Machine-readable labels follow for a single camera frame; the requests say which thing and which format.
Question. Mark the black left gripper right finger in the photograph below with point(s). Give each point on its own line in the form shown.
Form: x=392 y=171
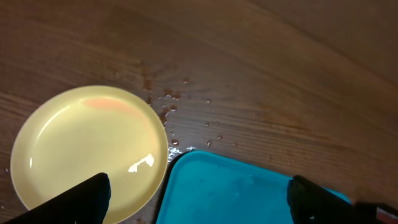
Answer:
x=311 y=204

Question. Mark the blue plastic tray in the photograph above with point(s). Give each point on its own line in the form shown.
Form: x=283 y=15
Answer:
x=206 y=188

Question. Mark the black tray with red water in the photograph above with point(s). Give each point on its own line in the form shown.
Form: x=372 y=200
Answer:
x=377 y=212

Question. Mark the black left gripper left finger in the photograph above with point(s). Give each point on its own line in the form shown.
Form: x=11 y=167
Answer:
x=87 y=202

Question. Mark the yellow plate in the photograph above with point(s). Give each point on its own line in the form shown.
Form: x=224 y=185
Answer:
x=86 y=131

